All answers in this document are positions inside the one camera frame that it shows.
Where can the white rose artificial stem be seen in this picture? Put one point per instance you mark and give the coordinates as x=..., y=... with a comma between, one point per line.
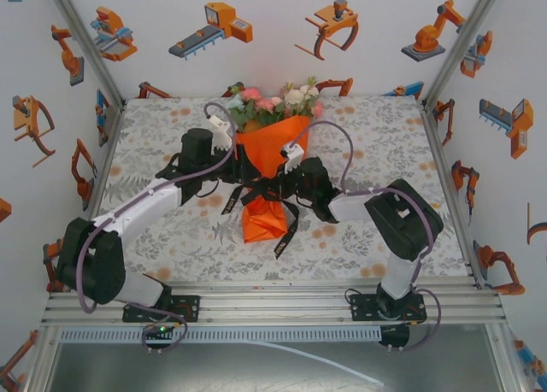
x=295, y=96

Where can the grey floral tablecloth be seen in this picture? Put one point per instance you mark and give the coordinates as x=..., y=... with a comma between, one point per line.
x=192, y=255

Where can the pale blue flower artificial stem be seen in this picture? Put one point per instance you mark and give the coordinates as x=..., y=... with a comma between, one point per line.
x=237, y=106

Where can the black printed ribbon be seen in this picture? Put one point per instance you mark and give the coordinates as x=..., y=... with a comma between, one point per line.
x=256, y=192

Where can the orange wrapping paper sheet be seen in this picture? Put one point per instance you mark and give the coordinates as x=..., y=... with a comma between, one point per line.
x=265, y=221

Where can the pink rose artificial stem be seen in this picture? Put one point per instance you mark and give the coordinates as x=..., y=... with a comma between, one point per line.
x=265, y=106
x=317, y=109

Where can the aluminium mounting rails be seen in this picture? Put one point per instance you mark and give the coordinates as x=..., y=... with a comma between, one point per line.
x=273, y=311

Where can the aluminium frame post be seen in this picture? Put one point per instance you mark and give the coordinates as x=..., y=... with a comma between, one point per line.
x=82, y=37
x=465, y=37

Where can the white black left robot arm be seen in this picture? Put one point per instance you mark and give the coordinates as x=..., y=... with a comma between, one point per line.
x=141, y=208

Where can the thin white tube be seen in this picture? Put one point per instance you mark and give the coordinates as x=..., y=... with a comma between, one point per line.
x=342, y=367

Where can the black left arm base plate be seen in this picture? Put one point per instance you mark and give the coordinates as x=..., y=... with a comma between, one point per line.
x=190, y=308

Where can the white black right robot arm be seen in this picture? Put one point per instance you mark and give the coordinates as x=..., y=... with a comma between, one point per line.
x=401, y=221

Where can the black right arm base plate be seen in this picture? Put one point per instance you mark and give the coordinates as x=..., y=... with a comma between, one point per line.
x=361, y=308

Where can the black controller board green LED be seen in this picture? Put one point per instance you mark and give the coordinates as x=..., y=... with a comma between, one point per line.
x=160, y=330

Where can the black controller box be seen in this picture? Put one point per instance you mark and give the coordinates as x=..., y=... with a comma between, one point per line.
x=395, y=334

